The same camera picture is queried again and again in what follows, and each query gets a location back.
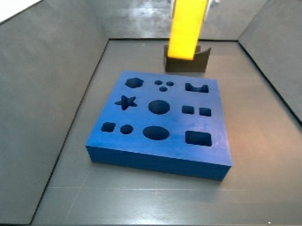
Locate yellow arch block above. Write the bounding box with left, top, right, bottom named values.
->
left=168, top=0, right=209, bottom=60

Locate blue foam shape board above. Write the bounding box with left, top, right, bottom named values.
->
left=86, top=72, right=233, bottom=181

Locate black curved fixture stand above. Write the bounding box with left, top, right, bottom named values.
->
left=165, top=46, right=212, bottom=72

